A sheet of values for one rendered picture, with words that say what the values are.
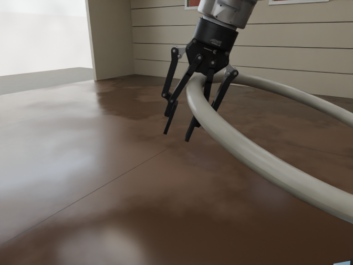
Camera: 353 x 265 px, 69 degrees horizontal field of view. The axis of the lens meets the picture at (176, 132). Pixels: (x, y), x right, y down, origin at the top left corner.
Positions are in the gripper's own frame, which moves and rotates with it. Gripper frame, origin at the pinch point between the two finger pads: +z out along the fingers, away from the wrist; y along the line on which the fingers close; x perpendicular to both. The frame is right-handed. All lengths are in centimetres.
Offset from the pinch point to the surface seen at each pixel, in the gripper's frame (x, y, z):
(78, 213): 92, -40, 140
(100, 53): 698, -229, 184
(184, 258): 56, 37, 109
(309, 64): 547, 269, 7
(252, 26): 623, 131, -25
